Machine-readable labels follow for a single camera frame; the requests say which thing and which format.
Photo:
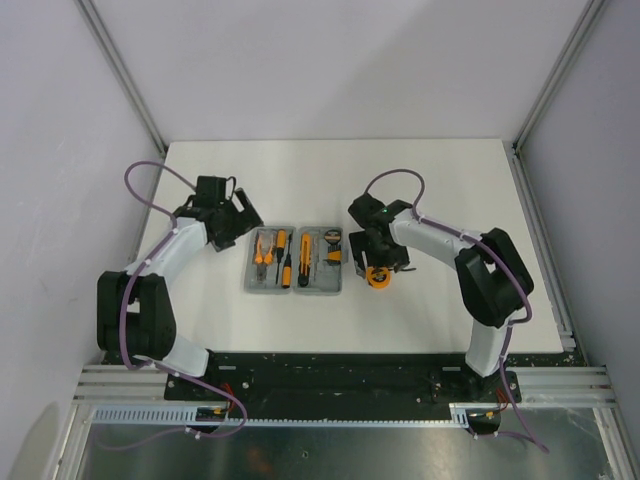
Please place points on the orange tape measure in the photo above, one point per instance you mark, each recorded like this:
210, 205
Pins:
380, 277

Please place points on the orange black utility knife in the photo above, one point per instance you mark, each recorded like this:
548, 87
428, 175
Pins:
305, 260

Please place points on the orange hex key holder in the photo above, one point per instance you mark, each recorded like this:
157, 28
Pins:
334, 255

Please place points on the grey plastic tool case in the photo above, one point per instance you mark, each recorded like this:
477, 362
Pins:
325, 280

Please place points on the orange handle slim screwdriver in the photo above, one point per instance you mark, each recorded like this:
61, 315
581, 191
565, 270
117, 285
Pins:
287, 268

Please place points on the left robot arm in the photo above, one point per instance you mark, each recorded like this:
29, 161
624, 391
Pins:
134, 312

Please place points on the orange handle pliers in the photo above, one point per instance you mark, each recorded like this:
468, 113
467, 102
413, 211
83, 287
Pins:
263, 256

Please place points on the aluminium frame rail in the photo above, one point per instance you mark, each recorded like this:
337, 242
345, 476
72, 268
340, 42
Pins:
125, 115

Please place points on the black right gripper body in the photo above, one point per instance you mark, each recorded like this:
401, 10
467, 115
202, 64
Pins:
381, 255

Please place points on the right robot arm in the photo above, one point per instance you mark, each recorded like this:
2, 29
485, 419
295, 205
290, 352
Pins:
494, 282

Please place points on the orange handle thick screwdriver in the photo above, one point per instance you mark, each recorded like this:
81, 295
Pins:
282, 240

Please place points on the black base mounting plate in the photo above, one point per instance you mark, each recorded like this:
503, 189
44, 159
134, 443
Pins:
437, 378

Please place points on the grey slotted cable duct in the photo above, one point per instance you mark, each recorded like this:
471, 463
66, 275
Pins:
447, 417

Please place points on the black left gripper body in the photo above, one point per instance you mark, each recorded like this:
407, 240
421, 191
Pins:
228, 212

